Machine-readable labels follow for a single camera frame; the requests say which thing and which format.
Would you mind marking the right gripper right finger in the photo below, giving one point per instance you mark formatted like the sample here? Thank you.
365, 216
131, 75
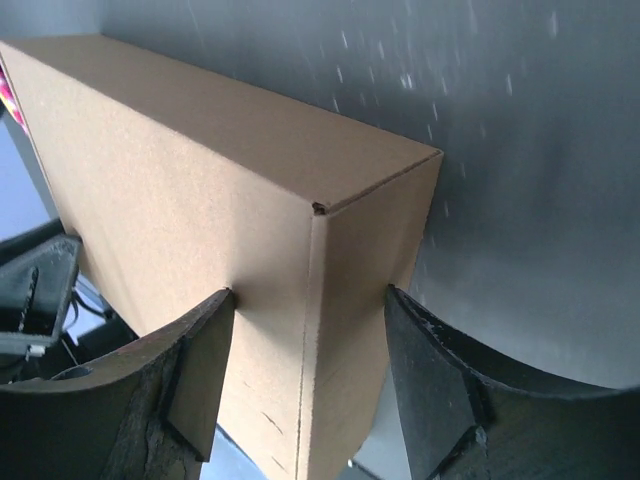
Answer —
468, 411

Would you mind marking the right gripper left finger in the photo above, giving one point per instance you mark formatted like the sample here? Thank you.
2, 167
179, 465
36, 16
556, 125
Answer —
147, 410

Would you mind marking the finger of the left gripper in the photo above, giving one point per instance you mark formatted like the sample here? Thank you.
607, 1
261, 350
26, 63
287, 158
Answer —
36, 290

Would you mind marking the brown cardboard box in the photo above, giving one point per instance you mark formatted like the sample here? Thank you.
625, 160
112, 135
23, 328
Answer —
181, 181

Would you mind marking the pink flower plush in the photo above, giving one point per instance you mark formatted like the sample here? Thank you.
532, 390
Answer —
10, 103

